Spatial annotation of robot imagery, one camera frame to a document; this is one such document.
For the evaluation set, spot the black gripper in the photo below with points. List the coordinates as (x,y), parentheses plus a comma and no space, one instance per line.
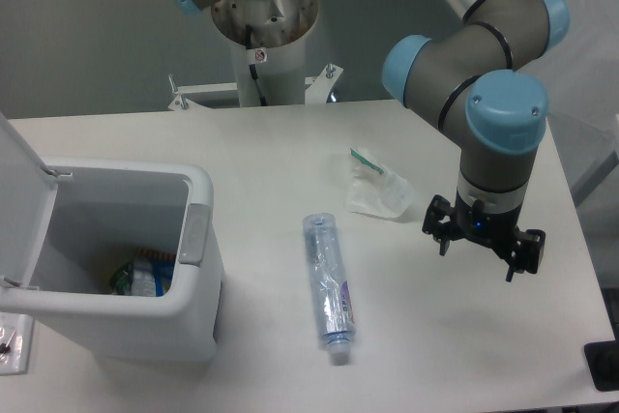
(522,250)

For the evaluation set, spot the clear plastic wrapper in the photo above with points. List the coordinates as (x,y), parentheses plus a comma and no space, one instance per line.
(375,189)

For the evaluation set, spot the crushed clear plastic bottle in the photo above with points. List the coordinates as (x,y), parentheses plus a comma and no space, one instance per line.
(332,304)

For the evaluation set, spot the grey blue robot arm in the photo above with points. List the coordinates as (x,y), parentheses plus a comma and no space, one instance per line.
(470,87)

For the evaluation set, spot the colourful trash inside can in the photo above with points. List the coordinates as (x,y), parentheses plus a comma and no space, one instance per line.
(148,274)

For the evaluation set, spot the white trash can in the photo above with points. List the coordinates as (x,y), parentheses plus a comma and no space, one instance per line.
(104,210)

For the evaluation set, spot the white trash can lid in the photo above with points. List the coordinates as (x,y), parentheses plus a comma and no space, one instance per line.
(28,193)

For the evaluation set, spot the black device at edge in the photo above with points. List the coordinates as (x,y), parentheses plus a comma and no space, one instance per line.
(602,361)

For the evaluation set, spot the grey covered side table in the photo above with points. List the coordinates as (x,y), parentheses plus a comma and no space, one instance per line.
(581,76)

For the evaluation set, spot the white pedestal base bracket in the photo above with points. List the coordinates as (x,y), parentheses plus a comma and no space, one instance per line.
(318,89)

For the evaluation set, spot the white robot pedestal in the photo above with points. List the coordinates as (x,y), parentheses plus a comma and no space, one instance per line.
(266,38)

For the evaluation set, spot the white wall plate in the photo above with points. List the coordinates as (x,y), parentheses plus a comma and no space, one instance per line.
(16,338)

